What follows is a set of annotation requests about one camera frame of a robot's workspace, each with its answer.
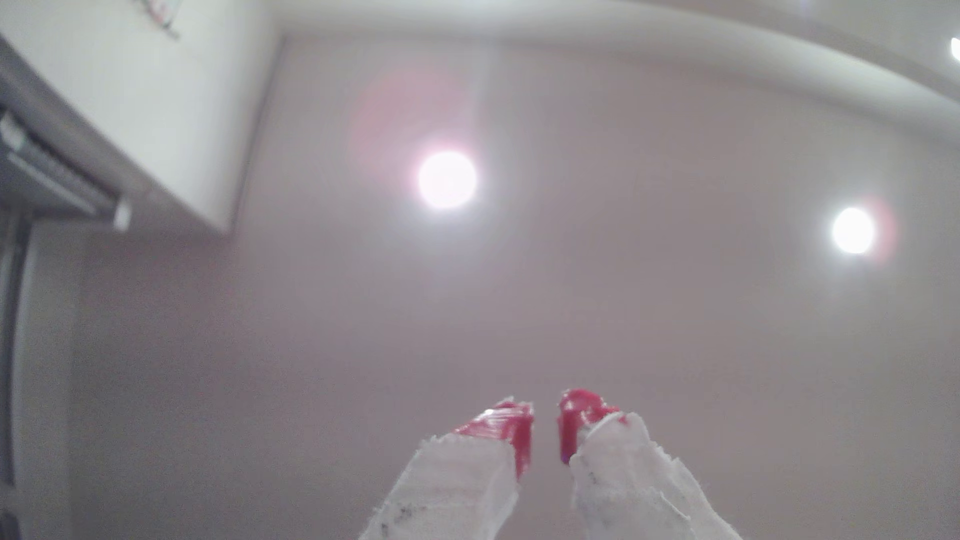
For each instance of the round ceiling light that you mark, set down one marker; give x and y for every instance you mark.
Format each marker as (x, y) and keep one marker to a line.
(956, 49)
(853, 230)
(447, 180)

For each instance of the white wall air conditioner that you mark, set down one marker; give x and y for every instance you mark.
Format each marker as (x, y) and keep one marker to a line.
(150, 112)

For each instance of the tape-wrapped red-tipped gripper finger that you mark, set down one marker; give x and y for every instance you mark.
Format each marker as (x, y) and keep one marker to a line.
(457, 487)
(630, 480)

